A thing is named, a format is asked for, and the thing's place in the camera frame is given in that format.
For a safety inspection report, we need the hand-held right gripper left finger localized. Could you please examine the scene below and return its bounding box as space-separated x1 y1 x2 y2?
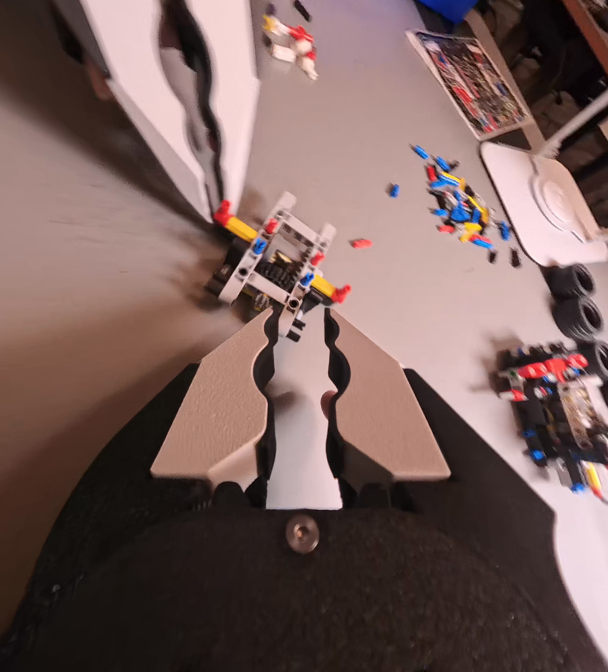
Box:
149 307 278 494

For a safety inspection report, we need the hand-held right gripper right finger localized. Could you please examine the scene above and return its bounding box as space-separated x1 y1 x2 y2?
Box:
324 307 453 494

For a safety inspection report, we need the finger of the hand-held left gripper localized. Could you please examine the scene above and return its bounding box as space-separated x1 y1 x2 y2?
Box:
178 0 261 212
80 0 221 225

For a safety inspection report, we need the grey lego gearbox assembly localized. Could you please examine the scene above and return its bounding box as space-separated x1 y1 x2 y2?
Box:
204 191 352 342

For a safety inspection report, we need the black lego chassis assembly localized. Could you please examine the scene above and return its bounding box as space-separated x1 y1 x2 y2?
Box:
495 342 608 498

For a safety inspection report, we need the pile of small lego pins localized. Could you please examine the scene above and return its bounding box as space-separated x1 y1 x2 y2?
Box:
411 144 522 268

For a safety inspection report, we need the blue storage bin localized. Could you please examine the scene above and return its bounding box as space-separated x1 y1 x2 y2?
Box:
419 0 480 24

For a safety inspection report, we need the colourful sticker sheet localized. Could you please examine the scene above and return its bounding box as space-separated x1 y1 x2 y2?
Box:
406 29 533 140

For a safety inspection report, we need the white lamp base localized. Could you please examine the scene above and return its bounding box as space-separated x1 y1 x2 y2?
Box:
480 65 608 268

